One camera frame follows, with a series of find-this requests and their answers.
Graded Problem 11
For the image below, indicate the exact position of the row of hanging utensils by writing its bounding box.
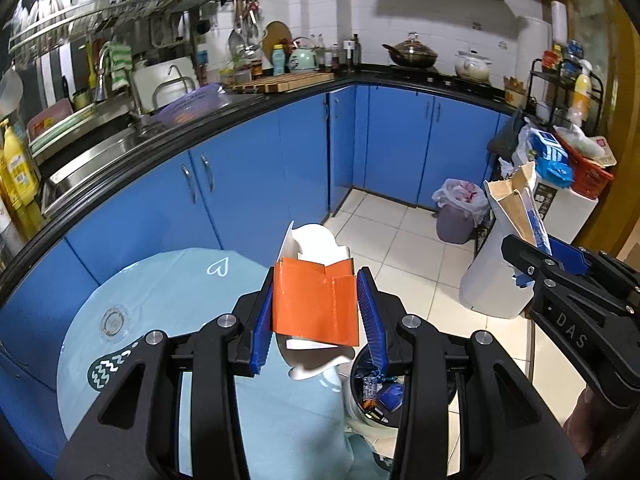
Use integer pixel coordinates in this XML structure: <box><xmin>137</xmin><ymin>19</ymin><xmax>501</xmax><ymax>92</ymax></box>
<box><xmin>227</xmin><ymin>0</ymin><xmax>265</xmax><ymax>63</ymax></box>

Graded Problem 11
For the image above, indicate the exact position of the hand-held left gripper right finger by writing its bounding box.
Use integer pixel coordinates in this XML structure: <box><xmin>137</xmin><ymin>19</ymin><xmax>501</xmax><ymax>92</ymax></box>
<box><xmin>356</xmin><ymin>266</ymin><xmax>586</xmax><ymax>480</ymax></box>

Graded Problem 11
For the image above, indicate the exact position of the pink plastic container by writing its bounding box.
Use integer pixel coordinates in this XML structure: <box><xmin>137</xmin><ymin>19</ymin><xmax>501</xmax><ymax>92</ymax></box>
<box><xmin>27</xmin><ymin>99</ymin><xmax>76</xmax><ymax>143</ymax></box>

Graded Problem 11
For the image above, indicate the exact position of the mint green kettle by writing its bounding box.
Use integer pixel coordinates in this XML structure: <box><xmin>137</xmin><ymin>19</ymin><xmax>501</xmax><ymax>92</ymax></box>
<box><xmin>290</xmin><ymin>37</ymin><xmax>321</xmax><ymax>72</ymax></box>

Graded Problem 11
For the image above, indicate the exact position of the grey waste bin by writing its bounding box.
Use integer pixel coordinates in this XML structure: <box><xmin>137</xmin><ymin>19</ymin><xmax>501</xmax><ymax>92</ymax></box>
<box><xmin>436</xmin><ymin>200</ymin><xmax>476</xmax><ymax>245</ymax></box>

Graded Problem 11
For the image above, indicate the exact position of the red plastic basket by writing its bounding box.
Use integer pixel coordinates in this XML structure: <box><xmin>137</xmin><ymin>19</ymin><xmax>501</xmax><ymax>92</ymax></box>
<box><xmin>552</xmin><ymin>127</ymin><xmax>615</xmax><ymax>198</ymax></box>

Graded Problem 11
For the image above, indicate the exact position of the person's right hand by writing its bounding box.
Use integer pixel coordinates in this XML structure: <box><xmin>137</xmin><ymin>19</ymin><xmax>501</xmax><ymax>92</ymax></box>
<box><xmin>570</xmin><ymin>385</ymin><xmax>618</xmax><ymax>461</ymax></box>

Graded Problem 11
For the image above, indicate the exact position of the orange juice bottle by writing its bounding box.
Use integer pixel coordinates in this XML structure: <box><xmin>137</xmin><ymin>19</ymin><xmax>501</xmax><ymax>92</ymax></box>
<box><xmin>570</xmin><ymin>72</ymin><xmax>592</xmax><ymax>121</ymax></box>

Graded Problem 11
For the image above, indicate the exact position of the round trash bin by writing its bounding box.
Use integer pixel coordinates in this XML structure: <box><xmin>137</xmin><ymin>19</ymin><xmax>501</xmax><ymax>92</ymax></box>
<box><xmin>342</xmin><ymin>345</ymin><xmax>458</xmax><ymax>436</ymax></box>

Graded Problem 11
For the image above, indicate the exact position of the metal dish rack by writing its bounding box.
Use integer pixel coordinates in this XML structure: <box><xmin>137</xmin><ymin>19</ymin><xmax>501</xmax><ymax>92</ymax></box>
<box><xmin>7</xmin><ymin>0</ymin><xmax>256</xmax><ymax>61</ymax></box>

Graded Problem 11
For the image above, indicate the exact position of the beige paper snack packet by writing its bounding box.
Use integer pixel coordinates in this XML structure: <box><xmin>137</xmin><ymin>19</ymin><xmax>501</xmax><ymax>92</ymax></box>
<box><xmin>484</xmin><ymin>161</ymin><xmax>553</xmax><ymax>261</ymax></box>

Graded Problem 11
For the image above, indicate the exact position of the round wooden board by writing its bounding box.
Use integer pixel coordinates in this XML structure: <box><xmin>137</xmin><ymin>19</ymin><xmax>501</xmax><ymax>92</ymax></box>
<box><xmin>263</xmin><ymin>21</ymin><xmax>293</xmax><ymax>68</ymax></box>

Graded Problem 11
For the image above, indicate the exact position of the yellow detergent bottle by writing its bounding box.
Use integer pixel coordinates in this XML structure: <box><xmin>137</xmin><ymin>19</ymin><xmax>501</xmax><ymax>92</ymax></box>
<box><xmin>0</xmin><ymin>119</ymin><xmax>41</xmax><ymax>211</ymax></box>

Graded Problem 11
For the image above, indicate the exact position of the black wire shelf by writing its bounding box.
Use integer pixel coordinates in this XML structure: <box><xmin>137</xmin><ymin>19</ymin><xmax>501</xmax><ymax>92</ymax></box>
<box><xmin>527</xmin><ymin>57</ymin><xmax>603</xmax><ymax>136</ymax></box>

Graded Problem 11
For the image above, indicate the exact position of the white plastic container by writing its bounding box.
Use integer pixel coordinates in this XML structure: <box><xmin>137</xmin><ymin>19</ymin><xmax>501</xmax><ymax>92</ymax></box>
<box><xmin>132</xmin><ymin>57</ymin><xmax>196</xmax><ymax>113</ymax></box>

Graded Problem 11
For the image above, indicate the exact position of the round light blue table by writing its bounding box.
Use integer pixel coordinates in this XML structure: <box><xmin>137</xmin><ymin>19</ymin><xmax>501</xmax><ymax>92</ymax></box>
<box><xmin>55</xmin><ymin>247</ymin><xmax>396</xmax><ymax>480</ymax></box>

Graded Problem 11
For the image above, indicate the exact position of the orange and white carton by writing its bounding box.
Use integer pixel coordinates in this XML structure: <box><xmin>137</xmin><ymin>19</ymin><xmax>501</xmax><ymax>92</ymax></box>
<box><xmin>270</xmin><ymin>221</ymin><xmax>361</xmax><ymax>381</ymax></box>

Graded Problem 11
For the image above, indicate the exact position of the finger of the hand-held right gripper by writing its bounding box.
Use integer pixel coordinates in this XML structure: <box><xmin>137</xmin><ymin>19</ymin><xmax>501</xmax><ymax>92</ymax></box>
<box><xmin>500</xmin><ymin>234</ymin><xmax>590</xmax><ymax>286</ymax></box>
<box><xmin>555</xmin><ymin>249</ymin><xmax>640</xmax><ymax>313</ymax></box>

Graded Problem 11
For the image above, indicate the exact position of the black bag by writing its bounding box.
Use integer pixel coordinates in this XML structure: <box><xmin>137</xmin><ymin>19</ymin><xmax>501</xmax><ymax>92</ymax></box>
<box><xmin>487</xmin><ymin>112</ymin><xmax>526</xmax><ymax>161</ymax></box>

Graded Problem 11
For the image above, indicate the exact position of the wooden cutting board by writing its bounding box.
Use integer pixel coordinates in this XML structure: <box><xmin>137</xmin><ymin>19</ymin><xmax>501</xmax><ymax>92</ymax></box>
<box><xmin>232</xmin><ymin>72</ymin><xmax>335</xmax><ymax>95</ymax></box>

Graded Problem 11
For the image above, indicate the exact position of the row of condiment bottles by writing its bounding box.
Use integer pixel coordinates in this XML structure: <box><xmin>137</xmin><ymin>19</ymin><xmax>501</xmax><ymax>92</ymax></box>
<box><xmin>311</xmin><ymin>34</ymin><xmax>362</xmax><ymax>73</ymax></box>

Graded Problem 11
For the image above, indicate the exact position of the black gas stove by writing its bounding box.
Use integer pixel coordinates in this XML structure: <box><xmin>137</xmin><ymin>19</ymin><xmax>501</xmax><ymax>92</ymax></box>
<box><xmin>387</xmin><ymin>65</ymin><xmax>506</xmax><ymax>93</ymax></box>

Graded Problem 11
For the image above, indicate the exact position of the white ceramic pot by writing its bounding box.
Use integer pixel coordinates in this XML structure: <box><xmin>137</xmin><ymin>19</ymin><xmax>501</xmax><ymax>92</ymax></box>
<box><xmin>454</xmin><ymin>50</ymin><xmax>493</xmax><ymax>82</ymax></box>

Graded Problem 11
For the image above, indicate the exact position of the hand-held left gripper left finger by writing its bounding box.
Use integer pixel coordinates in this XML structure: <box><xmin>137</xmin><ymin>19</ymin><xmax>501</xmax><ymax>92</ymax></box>
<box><xmin>52</xmin><ymin>265</ymin><xmax>276</xmax><ymax>480</ymax></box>

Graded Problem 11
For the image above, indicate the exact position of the blue plastic package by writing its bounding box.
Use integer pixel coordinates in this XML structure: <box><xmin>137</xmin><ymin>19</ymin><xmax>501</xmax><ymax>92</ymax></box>
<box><xmin>525</xmin><ymin>129</ymin><xmax>575</xmax><ymax>190</ymax></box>

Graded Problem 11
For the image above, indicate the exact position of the grey bin with plastic bag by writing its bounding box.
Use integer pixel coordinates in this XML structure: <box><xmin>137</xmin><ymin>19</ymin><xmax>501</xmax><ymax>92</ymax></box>
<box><xmin>431</xmin><ymin>178</ymin><xmax>490</xmax><ymax>226</ymax></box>

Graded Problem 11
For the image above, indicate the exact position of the green striped towel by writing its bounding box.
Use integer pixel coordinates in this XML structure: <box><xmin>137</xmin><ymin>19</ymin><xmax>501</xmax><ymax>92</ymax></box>
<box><xmin>107</xmin><ymin>42</ymin><xmax>133</xmax><ymax>92</ymax></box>

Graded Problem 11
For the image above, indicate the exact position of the paper towel roll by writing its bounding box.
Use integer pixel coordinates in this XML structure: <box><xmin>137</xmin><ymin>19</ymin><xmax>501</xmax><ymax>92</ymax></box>
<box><xmin>550</xmin><ymin>0</ymin><xmax>568</xmax><ymax>53</ymax></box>

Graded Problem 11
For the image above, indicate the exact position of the purple plastic basin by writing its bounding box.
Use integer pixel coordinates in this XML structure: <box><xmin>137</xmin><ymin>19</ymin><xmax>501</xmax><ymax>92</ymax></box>
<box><xmin>152</xmin><ymin>84</ymin><xmax>233</xmax><ymax>128</ymax></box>

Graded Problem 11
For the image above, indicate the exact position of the stainless steel sink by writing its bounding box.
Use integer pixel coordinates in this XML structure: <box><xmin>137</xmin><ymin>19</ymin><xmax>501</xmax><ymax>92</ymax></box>
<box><xmin>40</xmin><ymin>125</ymin><xmax>166</xmax><ymax>211</ymax></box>

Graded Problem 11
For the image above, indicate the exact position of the black kitchen countertop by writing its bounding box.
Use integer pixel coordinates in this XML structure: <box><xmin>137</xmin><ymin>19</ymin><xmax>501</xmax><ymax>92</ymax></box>
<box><xmin>0</xmin><ymin>62</ymin><xmax>511</xmax><ymax>301</ymax></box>

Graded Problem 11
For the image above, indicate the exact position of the chrome faucet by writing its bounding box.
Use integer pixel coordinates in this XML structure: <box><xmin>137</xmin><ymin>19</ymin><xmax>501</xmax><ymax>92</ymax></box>
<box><xmin>97</xmin><ymin>42</ymin><xmax>113</xmax><ymax>103</ymax></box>

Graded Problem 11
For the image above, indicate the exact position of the round plastic lid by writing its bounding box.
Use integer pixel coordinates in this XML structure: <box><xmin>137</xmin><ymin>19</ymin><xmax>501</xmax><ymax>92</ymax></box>
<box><xmin>100</xmin><ymin>305</ymin><xmax>132</xmax><ymax>338</ymax></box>

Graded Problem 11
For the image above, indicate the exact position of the wok with glass lid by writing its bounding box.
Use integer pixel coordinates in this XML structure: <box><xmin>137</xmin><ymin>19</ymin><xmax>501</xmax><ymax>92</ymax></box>
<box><xmin>382</xmin><ymin>32</ymin><xmax>440</xmax><ymax>68</ymax></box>

